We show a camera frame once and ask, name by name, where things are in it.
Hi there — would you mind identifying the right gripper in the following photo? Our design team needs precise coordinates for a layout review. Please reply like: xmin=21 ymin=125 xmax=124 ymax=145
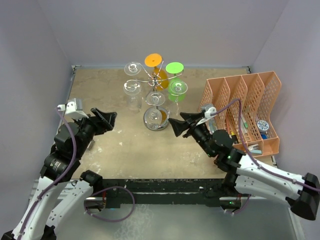
xmin=169 ymin=111 xmax=215 ymax=157

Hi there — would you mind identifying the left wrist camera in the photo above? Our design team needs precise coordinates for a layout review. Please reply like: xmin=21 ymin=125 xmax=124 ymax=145
xmin=57 ymin=98 xmax=89 ymax=120

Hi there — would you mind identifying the yellow black marker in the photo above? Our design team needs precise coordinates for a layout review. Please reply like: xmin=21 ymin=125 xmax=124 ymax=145
xmin=230 ymin=131 xmax=239 ymax=144

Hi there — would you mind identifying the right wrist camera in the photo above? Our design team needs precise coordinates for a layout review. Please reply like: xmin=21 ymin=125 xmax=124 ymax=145
xmin=196 ymin=103 xmax=217 ymax=126

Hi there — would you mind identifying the blue white stapler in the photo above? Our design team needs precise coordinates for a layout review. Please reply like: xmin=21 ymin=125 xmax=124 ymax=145
xmin=248 ymin=143 xmax=263 ymax=155

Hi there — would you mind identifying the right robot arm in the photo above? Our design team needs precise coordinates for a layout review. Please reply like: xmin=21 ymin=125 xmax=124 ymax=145
xmin=168 ymin=112 xmax=320 ymax=221

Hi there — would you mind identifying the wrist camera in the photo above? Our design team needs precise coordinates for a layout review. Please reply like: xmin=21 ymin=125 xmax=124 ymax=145
xmin=57 ymin=98 xmax=89 ymax=120
xmin=196 ymin=103 xmax=217 ymax=126

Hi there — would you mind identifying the blue patterned round item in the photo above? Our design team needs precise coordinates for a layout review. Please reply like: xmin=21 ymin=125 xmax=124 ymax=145
xmin=256 ymin=119 xmax=270 ymax=133

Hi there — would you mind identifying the green white pen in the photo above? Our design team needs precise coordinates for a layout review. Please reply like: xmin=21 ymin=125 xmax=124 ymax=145
xmin=241 ymin=117 xmax=248 ymax=129

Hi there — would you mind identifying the green plastic wine glass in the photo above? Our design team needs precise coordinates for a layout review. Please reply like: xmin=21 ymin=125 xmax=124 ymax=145
xmin=165 ymin=62 xmax=184 ymax=90

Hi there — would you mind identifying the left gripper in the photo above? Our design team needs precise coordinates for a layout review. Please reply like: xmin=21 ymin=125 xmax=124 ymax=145
xmin=72 ymin=107 xmax=116 ymax=157

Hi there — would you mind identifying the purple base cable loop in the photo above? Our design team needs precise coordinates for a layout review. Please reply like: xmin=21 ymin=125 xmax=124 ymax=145
xmin=83 ymin=185 xmax=136 ymax=223

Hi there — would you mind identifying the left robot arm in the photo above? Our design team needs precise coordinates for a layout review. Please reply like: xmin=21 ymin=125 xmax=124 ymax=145
xmin=2 ymin=108 xmax=117 ymax=240

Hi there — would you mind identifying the clear wine glass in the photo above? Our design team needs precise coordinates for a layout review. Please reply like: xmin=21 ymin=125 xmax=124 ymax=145
xmin=123 ymin=79 xmax=142 ymax=113
xmin=124 ymin=61 xmax=142 ymax=76
xmin=143 ymin=91 xmax=165 ymax=131

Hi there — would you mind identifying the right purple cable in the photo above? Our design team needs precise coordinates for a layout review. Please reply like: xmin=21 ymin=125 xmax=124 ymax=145
xmin=211 ymin=98 xmax=320 ymax=193

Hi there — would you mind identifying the orange plastic file organizer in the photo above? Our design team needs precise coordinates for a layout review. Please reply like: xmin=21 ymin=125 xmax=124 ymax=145
xmin=199 ymin=71 xmax=282 ymax=158

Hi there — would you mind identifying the orange plastic wine glass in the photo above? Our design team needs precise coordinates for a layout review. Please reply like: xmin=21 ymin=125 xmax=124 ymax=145
xmin=144 ymin=53 xmax=169 ymax=91

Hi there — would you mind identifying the chrome wine glass rack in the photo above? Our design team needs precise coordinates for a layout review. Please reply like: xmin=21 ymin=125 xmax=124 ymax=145
xmin=130 ymin=59 xmax=175 ymax=131

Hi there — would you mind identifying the black base frame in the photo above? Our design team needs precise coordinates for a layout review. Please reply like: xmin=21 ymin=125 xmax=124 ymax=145
xmin=86 ymin=178 xmax=244 ymax=210

